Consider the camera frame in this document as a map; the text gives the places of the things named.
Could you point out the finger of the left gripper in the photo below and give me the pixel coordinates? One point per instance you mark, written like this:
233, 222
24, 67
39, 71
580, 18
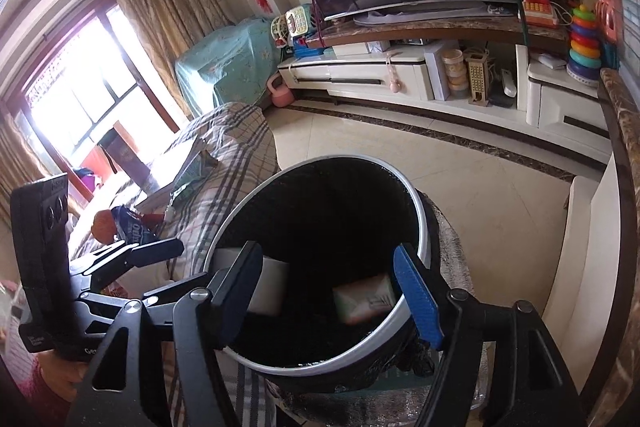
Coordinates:
99, 269
159, 302

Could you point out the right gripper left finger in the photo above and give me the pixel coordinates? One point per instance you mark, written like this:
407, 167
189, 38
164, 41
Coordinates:
125, 383

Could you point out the blue tempo tissue bag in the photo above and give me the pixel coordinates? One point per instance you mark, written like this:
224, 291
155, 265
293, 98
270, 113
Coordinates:
130, 228

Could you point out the green peppa pig carton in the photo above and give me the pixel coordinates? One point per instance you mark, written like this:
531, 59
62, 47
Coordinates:
364, 300

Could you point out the white rimmed trash bin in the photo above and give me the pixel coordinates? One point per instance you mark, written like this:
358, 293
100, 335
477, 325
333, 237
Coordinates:
332, 221

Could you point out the left hand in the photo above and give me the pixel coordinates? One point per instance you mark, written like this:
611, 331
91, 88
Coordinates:
61, 376

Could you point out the red apple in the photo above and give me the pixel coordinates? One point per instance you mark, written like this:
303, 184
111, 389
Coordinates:
103, 228

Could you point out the children picture book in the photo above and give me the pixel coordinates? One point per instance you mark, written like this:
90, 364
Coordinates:
165, 173

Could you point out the purple thermos bottle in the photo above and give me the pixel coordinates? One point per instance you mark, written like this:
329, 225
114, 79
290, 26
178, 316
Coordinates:
120, 152

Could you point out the left beige curtain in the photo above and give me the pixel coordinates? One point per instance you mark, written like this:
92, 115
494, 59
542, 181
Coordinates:
18, 163

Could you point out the beige curtain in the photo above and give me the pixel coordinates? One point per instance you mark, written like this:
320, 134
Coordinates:
18, 163
168, 28

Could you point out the green snack bag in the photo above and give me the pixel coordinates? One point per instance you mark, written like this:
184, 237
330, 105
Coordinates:
193, 176

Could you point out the plaid blanket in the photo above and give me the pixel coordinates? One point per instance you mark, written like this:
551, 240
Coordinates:
238, 136

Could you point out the teal covered furniture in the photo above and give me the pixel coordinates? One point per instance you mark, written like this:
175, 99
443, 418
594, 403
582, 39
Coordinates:
232, 64

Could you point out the pink kettlebell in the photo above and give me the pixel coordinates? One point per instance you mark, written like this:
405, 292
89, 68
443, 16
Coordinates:
281, 95

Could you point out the right beige curtain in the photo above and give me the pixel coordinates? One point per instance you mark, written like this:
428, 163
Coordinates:
168, 28

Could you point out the white tv cabinet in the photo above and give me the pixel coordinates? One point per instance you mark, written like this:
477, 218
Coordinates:
532, 98

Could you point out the toy cash register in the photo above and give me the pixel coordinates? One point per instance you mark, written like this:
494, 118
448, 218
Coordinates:
292, 30

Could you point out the red toy telephone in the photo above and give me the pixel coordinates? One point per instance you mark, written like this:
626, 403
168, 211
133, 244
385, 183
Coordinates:
540, 13

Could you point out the rainbow stacking ring toy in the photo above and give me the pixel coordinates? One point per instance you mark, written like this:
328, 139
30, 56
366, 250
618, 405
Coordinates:
584, 54

